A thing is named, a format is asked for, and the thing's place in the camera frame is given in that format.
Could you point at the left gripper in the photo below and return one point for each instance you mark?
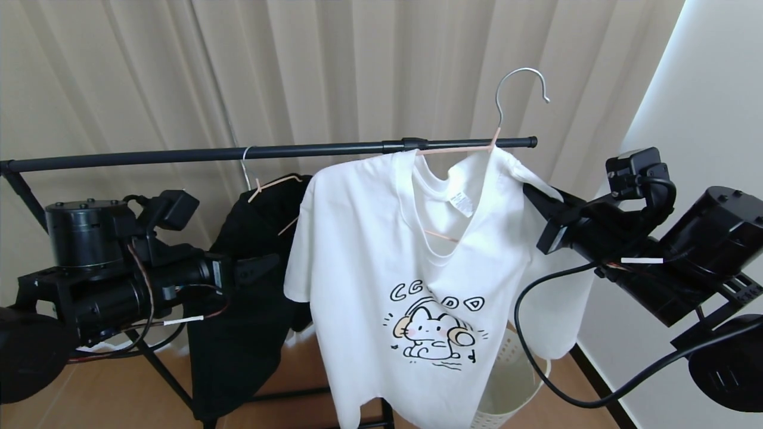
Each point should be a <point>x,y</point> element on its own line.
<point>149,292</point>

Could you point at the black clothes rack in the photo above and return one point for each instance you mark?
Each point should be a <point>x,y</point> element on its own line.
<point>149,156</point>

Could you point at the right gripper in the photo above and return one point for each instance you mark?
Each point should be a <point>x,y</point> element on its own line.
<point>614,232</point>

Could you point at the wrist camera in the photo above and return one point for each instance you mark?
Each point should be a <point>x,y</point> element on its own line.
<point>179,208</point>
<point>635,170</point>

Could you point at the black shorts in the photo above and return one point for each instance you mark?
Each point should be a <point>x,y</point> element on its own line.
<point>238,357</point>

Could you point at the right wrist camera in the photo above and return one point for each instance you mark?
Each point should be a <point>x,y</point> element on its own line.
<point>635,170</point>

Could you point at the white garment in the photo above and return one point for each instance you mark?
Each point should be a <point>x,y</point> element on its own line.
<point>369,238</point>

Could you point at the white laundry basket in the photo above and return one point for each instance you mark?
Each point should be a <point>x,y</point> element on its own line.
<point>512,381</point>

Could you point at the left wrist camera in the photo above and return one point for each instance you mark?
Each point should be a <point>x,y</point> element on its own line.
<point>179,208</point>

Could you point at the pink clothes hanger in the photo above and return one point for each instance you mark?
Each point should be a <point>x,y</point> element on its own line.
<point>256,192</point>
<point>453,150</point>

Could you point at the beige curtain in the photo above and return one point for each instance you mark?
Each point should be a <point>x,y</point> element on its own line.
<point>357,59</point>

